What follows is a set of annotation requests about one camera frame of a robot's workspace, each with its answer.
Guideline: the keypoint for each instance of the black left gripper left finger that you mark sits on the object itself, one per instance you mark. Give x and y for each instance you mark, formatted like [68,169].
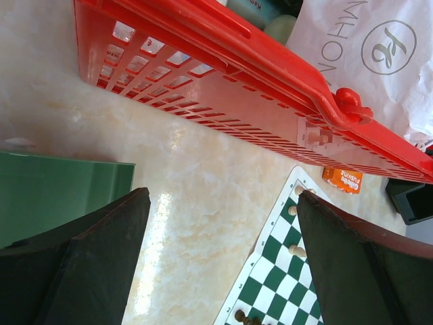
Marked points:
[78,273]

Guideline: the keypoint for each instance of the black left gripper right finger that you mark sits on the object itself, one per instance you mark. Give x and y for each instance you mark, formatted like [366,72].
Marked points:
[363,273]

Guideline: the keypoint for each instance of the green white chess mat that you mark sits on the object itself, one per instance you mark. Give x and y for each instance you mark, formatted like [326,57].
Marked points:
[274,286]

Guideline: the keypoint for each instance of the light pawn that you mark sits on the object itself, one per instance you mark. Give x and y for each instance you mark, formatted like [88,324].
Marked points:
[297,251]
[292,211]

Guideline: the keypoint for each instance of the black plastic bin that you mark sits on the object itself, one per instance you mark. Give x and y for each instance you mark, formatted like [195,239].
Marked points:
[413,201]

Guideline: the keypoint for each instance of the orange razor box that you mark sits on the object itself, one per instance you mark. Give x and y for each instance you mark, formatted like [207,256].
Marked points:
[346,181]

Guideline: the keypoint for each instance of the green plastic tray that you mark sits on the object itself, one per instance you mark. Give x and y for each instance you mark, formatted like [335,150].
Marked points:
[39,193]

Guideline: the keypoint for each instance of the light rook corner piece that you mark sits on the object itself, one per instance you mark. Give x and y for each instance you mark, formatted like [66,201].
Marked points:
[300,189]

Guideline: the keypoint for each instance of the white wrapped paper roll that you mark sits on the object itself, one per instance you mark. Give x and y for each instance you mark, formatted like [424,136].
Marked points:
[380,49]

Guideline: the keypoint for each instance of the red plastic shopping basket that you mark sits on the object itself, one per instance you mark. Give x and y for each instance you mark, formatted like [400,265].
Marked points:
[202,62]

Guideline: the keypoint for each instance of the green bottle in basket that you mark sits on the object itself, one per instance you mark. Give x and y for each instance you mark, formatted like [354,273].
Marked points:
[275,18]

